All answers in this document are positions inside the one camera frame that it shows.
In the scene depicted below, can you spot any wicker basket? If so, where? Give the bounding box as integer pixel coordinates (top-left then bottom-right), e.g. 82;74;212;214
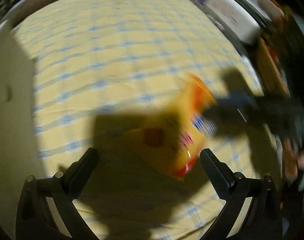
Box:
256;38;290;98

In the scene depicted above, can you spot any white floral tissue box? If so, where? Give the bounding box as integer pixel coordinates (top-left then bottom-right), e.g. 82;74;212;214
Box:
204;0;261;44

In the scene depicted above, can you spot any white cardboard storage box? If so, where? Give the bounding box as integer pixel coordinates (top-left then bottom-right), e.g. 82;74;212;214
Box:
0;21;45;239

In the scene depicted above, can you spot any yellow sulfur soap packet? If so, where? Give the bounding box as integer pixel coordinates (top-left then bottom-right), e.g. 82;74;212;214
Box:
123;75;217;181

